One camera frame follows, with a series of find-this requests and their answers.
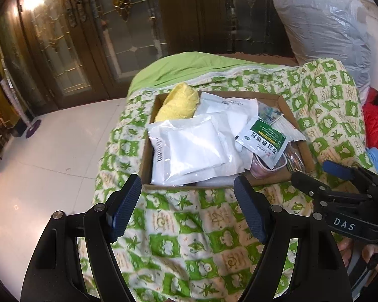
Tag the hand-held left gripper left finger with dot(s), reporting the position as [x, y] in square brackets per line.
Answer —
[123, 206]

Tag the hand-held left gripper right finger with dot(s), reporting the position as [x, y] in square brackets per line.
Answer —
[251, 209]

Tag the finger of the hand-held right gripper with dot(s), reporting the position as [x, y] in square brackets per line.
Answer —
[337, 170]
[308, 184]

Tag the clear plastic bag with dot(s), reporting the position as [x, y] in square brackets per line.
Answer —
[294, 159]

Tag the clear container with pink base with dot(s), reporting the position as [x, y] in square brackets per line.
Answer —
[266, 168]

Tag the shallow cardboard box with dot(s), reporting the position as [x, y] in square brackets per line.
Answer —
[146, 163]

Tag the white paper bag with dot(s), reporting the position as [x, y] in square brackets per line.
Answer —
[289, 130]

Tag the white plastic packet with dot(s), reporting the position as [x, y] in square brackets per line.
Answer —
[236, 151]

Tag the green and white sachet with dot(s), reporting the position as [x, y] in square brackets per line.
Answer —
[261, 141]

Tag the blue printed packet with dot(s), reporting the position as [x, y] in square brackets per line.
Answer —
[269, 114]

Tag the clear packet with white cloth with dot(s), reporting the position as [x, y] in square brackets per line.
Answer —
[189, 148]

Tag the white printed packet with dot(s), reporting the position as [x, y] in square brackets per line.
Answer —
[226, 103]

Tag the yellow towel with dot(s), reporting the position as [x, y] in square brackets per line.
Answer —
[178, 103]

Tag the person's right hand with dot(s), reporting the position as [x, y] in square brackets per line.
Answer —
[373, 258]

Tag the blue cloth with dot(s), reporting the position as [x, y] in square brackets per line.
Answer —
[375, 160]

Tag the green patterned blanket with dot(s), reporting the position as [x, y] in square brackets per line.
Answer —
[182, 226]

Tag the mop with purple head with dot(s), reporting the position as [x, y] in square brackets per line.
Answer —
[31, 129]

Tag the large plastic-wrapped bundle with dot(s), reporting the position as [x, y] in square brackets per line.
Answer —
[324, 28]

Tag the plain green bed sheet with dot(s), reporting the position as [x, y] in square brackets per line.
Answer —
[176, 69]

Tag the wooden glass doors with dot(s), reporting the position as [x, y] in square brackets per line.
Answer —
[113, 37]

